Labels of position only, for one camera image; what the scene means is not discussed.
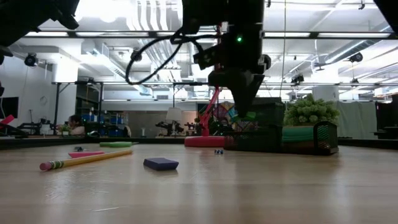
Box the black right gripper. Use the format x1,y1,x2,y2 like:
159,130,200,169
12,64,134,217
207,24,272,119

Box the blue eraser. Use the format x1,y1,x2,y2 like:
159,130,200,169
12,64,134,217
142,157,180,171

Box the green-handled scissors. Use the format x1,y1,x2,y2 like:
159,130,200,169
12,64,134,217
99,141,139,148

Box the pink eraser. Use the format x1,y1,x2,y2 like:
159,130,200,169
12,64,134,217
68,151,106,159

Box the yellow pencil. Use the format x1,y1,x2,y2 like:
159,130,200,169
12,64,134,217
39,149,134,172

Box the black mesh desk organizer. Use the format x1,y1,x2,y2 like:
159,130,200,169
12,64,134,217
223,97,339,156

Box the colourful patterned panel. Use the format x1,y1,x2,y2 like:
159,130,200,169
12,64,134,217
214,101,259,131

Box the red desk lamp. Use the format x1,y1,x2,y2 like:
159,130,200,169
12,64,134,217
184,86,226,148

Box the green artificial potted plant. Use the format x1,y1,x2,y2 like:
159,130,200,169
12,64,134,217
282,94,341,128

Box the person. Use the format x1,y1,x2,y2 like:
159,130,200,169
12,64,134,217
67,114,86,136

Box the black metal rack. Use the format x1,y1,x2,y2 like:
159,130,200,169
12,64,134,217
51,81,105,136

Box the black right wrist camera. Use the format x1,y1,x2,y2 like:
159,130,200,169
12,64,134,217
192,45,220,71

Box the black aluminium table frame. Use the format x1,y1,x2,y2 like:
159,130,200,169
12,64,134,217
0,135,398,151

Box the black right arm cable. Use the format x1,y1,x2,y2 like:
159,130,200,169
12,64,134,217
124,27,218,86

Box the black wall monitor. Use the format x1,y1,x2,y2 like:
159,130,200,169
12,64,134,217
0,96,19,119

